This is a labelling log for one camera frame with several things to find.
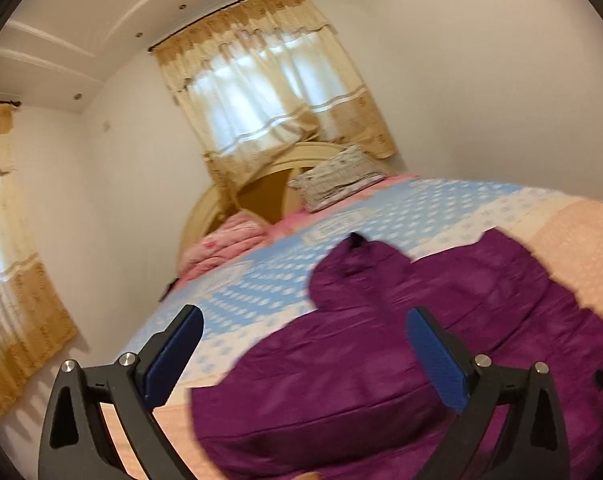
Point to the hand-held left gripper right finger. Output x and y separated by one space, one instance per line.
436 355

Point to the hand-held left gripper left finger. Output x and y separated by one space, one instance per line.
174 355

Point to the purple puffer jacket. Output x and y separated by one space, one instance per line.
331 400

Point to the pink folded blanket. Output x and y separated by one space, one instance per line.
224 247

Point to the cream round wooden headboard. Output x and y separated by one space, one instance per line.
206 210

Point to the bed with patterned sheet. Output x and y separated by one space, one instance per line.
431 205

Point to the beige floral window curtain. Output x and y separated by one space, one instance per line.
21 310
261 95

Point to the striped patterned pillow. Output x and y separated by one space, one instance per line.
334 177

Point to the dark curtain rod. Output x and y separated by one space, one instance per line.
1 103
221 16

